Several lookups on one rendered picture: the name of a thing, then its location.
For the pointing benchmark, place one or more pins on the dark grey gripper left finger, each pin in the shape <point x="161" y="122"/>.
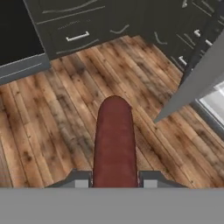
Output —
<point x="78" y="176"/>

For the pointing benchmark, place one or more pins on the grey fridge door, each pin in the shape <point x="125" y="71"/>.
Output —
<point x="201" y="75"/>

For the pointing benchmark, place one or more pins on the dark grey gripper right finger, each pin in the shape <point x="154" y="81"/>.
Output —
<point x="151" y="176"/>

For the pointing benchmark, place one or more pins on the grey fridge with white inside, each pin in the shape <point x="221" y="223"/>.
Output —
<point x="214" y="106"/>

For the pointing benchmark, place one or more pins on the dark grey cupboard run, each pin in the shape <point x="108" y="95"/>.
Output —
<point x="172" y="26"/>

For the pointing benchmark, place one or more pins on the dark grey drawer front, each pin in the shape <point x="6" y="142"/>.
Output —
<point x="96" y="32"/>
<point x="64" y="8"/>

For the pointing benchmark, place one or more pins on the black appliance with grey base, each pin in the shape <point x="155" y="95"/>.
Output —
<point x="17" y="32"/>

